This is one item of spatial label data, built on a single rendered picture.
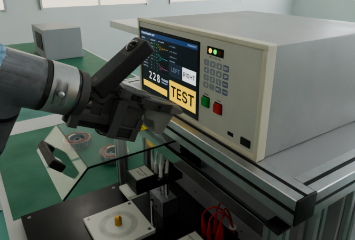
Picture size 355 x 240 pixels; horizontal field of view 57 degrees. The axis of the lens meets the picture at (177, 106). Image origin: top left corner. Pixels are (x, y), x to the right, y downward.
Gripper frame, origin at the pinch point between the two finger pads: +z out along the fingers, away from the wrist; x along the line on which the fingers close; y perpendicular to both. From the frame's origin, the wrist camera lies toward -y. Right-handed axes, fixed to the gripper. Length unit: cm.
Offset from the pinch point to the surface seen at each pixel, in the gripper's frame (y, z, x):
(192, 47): -11.7, 2.3, -5.4
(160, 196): 29.8, 21.9, -20.2
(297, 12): -219, 596, -455
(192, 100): -1.3, 7.1, -5.0
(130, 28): -15, 31, -92
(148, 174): 22.9, 14.0, -19.1
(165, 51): -9.3, 3.4, -15.9
